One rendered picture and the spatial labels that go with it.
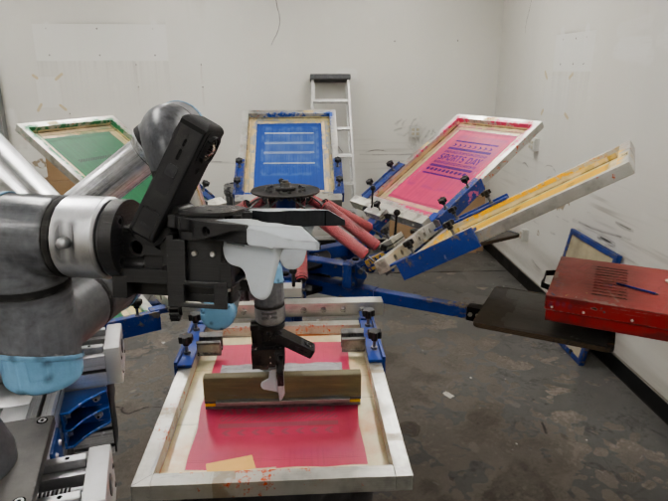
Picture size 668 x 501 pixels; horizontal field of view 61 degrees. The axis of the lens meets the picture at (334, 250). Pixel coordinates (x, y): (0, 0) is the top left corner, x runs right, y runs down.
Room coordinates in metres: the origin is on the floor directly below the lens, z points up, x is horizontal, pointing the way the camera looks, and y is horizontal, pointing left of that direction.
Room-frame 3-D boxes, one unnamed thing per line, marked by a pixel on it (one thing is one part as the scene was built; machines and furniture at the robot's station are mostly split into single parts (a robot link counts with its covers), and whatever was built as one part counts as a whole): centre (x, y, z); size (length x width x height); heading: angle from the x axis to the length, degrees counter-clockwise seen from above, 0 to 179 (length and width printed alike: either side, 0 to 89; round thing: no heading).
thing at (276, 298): (1.31, 0.17, 1.30); 0.09 x 0.08 x 0.11; 93
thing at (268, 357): (1.31, 0.16, 1.14); 0.09 x 0.08 x 0.12; 93
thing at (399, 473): (1.38, 0.15, 0.97); 0.79 x 0.58 x 0.04; 3
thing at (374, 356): (1.63, -0.12, 0.97); 0.30 x 0.05 x 0.07; 3
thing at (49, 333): (0.53, 0.29, 1.55); 0.11 x 0.08 x 0.11; 172
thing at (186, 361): (1.60, 0.44, 0.97); 0.30 x 0.05 x 0.07; 3
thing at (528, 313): (2.13, -0.39, 0.91); 1.34 x 0.40 x 0.08; 63
